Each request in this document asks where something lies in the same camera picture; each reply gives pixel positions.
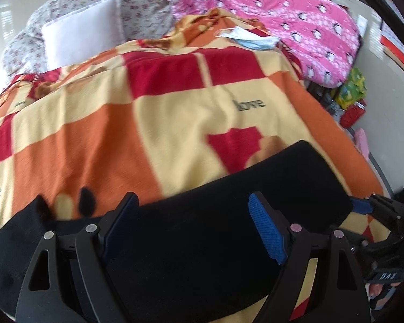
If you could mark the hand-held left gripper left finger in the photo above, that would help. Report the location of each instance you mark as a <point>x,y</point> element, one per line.
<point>121,222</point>

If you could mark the blue face mask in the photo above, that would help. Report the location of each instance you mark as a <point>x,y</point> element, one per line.
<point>252,38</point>

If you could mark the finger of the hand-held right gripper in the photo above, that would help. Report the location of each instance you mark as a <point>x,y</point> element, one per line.
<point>383,242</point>
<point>360,206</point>

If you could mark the red basket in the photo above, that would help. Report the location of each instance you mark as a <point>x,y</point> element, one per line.
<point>353,116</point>

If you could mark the white pillow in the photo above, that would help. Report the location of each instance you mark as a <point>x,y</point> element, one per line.
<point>84,33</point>

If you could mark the pink penguin print quilt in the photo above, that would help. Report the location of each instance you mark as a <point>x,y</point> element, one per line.
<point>289,16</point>

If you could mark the pink slipper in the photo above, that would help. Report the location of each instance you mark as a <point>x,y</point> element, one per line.
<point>362,143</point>

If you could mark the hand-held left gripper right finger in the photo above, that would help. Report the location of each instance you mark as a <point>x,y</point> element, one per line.
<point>267,228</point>

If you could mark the green printed bag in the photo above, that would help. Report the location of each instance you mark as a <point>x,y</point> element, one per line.
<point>351,87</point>

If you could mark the black pants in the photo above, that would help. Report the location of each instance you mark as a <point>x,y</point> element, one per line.
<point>188,242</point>

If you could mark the grey floral quilt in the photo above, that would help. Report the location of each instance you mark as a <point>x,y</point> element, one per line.
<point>138,10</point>

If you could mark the red orange checked blanket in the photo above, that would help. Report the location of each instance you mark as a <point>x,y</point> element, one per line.
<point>175,117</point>

